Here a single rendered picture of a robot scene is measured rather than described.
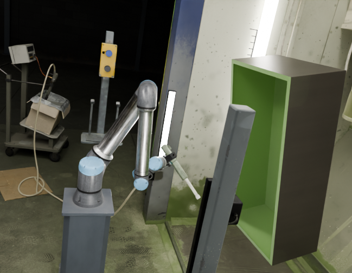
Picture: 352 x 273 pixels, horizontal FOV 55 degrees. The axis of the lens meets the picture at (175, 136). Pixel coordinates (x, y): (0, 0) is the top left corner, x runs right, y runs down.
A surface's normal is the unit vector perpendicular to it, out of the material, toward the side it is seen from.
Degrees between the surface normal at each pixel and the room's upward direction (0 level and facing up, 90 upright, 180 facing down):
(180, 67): 90
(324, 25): 90
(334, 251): 57
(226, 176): 90
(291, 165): 90
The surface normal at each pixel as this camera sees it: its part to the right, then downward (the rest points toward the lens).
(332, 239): -0.71, -0.57
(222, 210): 0.25, 0.35
